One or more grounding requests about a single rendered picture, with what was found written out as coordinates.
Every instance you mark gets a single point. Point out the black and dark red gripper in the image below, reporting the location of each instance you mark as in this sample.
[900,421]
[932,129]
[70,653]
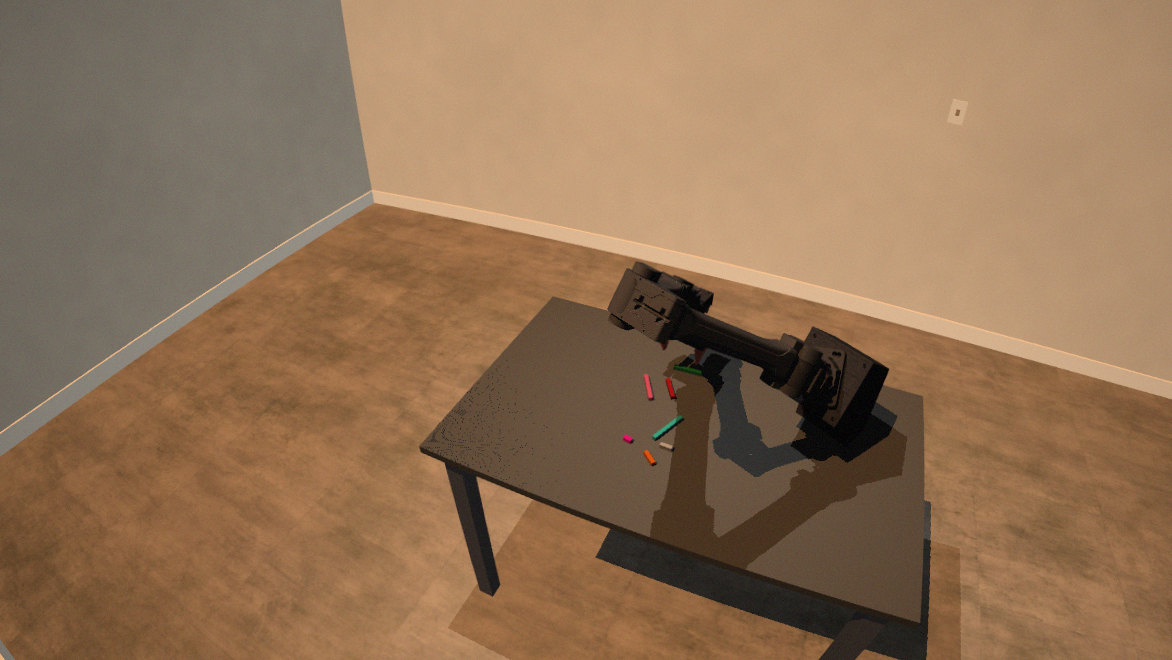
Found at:
[698,349]

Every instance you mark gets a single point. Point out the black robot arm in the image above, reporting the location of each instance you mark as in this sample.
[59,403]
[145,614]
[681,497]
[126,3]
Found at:
[660,314]

